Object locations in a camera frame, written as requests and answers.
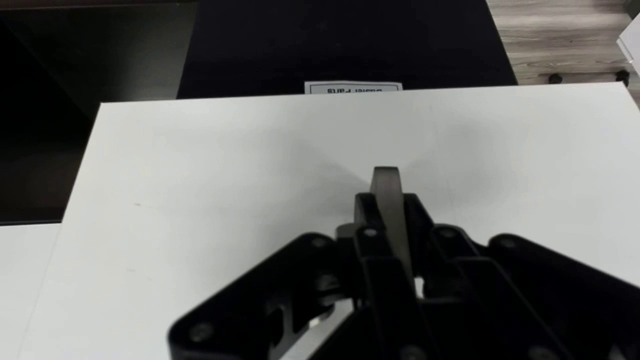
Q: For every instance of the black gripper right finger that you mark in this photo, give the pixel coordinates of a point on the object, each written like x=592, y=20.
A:
x=512, y=298

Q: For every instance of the white drawer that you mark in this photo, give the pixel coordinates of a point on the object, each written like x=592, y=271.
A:
x=176, y=198

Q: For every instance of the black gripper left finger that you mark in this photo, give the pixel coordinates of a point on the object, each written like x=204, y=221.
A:
x=268, y=309

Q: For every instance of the white bin label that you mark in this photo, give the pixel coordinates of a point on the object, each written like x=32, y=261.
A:
x=345, y=87

